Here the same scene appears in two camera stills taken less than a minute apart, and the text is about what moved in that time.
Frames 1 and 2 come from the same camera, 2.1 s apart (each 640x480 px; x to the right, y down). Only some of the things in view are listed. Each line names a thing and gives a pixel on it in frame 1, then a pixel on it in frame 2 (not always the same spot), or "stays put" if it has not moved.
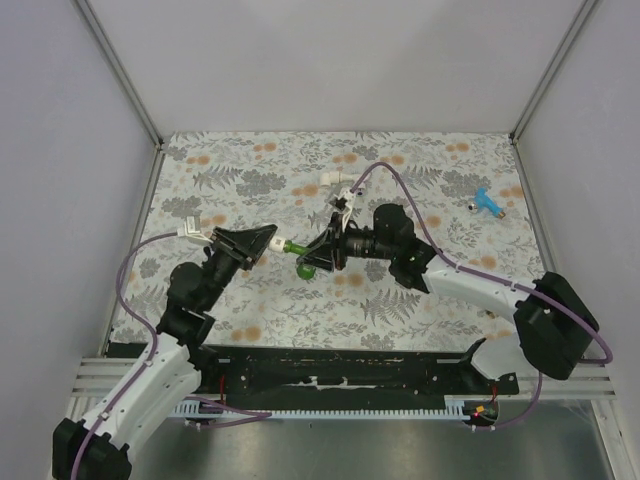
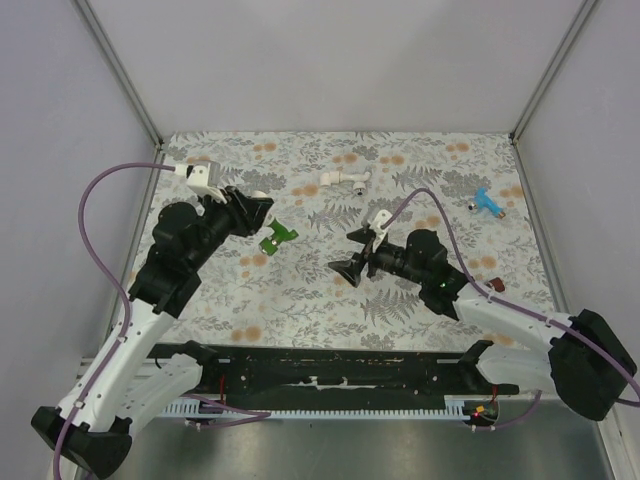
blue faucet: x=484 y=202 stays put
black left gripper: x=246 y=245 to x=248 y=213
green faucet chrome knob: x=306 y=272 to x=269 y=246
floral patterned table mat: x=463 y=193 stays put
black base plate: x=331 y=374 stays put
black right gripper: x=330 y=250 to x=351 y=268
